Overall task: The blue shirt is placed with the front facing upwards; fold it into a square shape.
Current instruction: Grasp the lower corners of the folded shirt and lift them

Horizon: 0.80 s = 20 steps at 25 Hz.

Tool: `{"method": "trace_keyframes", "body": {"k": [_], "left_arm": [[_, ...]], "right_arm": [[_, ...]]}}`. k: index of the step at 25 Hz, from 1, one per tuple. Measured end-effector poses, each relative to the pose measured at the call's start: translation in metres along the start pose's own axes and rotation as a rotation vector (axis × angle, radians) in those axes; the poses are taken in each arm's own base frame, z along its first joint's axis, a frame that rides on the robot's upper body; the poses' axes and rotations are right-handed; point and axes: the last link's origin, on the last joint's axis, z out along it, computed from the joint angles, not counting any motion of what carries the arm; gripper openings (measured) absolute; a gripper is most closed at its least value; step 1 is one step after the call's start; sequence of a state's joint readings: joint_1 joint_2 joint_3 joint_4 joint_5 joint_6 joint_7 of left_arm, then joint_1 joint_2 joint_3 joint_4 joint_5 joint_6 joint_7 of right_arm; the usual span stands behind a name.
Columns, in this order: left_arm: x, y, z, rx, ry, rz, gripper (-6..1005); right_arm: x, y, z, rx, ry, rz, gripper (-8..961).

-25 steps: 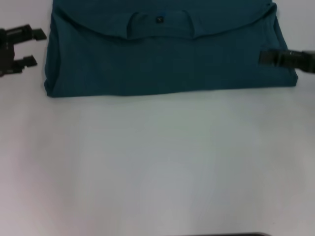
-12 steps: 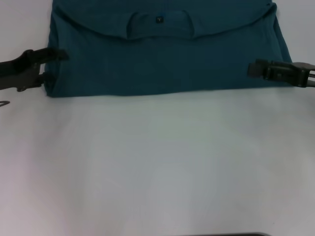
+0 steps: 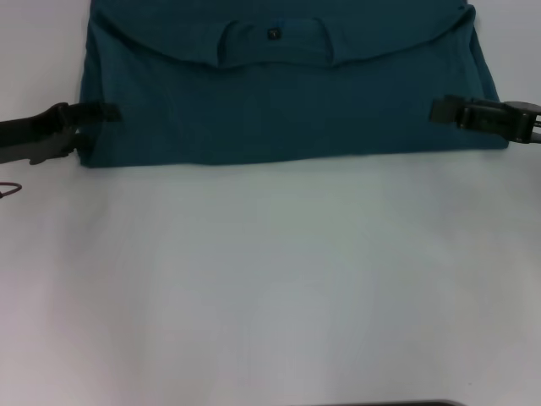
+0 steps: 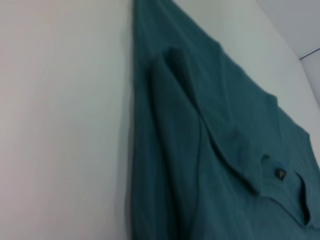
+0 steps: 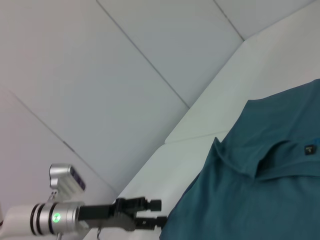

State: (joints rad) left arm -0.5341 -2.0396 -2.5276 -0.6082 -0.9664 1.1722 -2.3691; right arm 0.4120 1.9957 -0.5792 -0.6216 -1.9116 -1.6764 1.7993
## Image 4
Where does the teal t-shirt with pink print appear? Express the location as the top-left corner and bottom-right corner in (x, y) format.
(127, 0), (320, 240)

